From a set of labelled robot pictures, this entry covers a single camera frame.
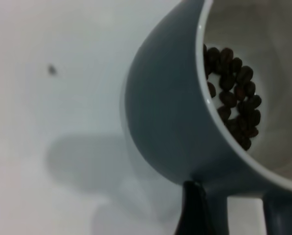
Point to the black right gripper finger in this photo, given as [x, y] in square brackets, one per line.
[191, 213]

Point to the grey-blue ceramic mug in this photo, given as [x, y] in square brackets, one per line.
[160, 110]

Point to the small coffee bean heap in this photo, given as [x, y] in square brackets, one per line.
[243, 98]

